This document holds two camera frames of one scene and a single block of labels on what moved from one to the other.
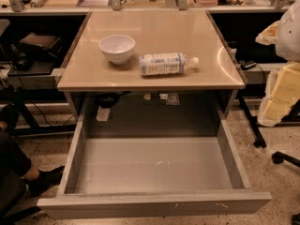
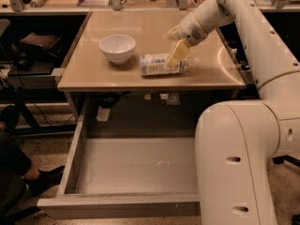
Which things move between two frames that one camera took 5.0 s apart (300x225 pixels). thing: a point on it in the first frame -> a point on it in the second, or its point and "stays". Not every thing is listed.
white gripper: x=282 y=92 -> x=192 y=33
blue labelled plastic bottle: x=169 y=63 stays
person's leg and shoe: x=16 y=172 stays
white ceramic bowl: x=117 y=48 stays
